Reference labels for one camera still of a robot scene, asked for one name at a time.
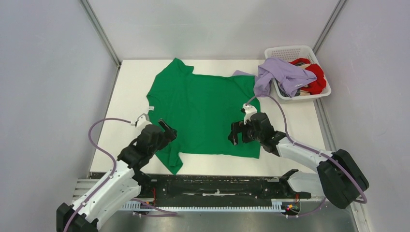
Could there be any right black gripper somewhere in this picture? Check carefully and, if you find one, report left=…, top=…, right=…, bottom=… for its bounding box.
left=228, top=119, right=263, bottom=145

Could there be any green t shirt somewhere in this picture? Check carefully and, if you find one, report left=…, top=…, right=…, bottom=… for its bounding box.
left=146, top=58, right=261, bottom=174

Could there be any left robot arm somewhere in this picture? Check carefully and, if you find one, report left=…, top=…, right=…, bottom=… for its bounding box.
left=56, top=114, right=177, bottom=232

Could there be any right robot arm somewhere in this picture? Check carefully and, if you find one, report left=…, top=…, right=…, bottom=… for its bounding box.
left=228, top=113, right=369, bottom=209

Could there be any lilac t shirt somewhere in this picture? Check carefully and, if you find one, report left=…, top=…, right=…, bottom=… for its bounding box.
left=232, top=57, right=318, bottom=98

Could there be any red t shirt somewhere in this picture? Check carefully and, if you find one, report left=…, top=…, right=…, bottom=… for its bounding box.
left=290, top=58, right=327, bottom=96

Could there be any white plastic laundry basket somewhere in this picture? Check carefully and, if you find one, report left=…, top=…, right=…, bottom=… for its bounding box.
left=264, top=45, right=332, bottom=103

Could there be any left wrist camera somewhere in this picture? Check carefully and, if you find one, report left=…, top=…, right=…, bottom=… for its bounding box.
left=130, top=113, right=151, bottom=130

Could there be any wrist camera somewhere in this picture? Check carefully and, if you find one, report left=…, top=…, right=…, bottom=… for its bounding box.
left=130, top=113, right=151, bottom=130
left=241, top=103, right=258, bottom=125

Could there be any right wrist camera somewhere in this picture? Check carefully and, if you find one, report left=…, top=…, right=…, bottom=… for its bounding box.
left=241, top=103, right=258, bottom=125

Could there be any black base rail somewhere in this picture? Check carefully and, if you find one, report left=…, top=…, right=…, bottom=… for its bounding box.
left=132, top=169, right=315, bottom=208

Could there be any white cable duct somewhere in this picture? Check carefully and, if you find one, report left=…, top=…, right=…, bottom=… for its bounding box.
left=119, top=201, right=285, bottom=213

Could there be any left aluminium frame post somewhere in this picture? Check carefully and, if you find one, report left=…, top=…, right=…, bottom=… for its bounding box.
left=79, top=0, right=121, bottom=69

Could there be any aluminium frame post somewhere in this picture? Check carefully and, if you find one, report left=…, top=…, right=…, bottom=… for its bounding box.
left=312, top=0, right=348, bottom=53
left=79, top=0, right=121, bottom=69

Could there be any right aluminium frame post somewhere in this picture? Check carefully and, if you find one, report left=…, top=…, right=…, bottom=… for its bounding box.
left=312, top=0, right=348, bottom=53

